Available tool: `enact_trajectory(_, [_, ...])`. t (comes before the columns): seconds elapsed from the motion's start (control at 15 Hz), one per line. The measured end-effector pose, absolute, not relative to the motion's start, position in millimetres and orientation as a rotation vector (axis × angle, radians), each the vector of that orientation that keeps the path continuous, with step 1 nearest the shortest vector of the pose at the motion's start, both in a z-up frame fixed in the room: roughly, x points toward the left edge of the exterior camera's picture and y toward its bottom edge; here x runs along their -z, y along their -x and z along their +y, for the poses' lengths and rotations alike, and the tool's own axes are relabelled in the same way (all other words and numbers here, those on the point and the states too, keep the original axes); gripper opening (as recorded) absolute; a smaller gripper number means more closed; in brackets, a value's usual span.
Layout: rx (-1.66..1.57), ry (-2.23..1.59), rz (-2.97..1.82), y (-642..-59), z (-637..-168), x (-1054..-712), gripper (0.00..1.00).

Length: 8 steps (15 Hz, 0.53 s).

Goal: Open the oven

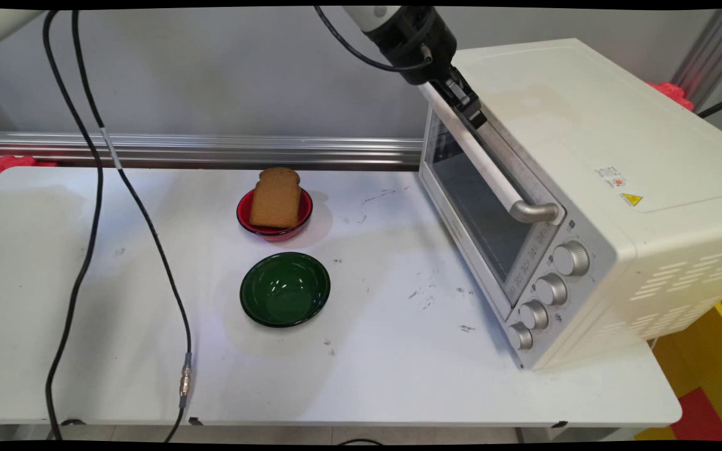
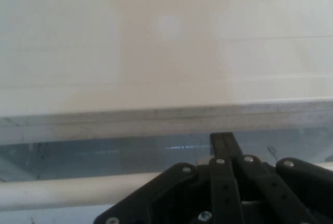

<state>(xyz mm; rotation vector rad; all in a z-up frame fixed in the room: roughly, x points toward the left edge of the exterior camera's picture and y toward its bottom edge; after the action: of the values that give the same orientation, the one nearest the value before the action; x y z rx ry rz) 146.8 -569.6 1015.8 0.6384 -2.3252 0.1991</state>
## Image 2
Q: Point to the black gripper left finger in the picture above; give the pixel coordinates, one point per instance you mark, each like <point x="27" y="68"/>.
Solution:
<point x="161" y="198"/>

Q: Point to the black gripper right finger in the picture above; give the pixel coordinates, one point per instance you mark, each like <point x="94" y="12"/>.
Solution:
<point x="286" y="195"/>

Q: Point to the glass oven door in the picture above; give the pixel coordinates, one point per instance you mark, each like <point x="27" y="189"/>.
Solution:
<point x="78" y="153"/>

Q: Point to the white toaster oven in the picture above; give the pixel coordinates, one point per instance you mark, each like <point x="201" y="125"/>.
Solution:
<point x="78" y="39"/>

